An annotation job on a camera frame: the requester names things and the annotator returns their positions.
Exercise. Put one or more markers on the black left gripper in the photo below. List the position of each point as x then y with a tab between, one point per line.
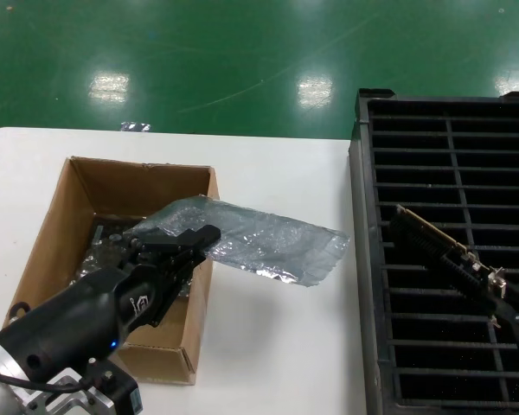
78	315

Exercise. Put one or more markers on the crumpled foil scrap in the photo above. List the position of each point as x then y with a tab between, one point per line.
135	126

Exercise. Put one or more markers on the graphics card with metal bracket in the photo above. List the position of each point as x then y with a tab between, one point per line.
432	246

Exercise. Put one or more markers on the silver left wrist mount bracket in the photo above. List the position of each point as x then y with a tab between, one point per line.
69	397

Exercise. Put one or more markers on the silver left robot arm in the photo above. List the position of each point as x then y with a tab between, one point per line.
0	380

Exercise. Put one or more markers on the brown cardboard box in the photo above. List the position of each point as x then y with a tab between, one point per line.
125	181

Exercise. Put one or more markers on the bagged graphics cards pile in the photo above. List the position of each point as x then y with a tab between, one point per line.
99	259

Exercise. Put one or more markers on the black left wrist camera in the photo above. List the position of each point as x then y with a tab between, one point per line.
121	389

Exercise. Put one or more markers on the silver antistatic bag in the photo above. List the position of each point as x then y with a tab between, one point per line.
277	246

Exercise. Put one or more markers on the black slotted container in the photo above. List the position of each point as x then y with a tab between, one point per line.
363	216

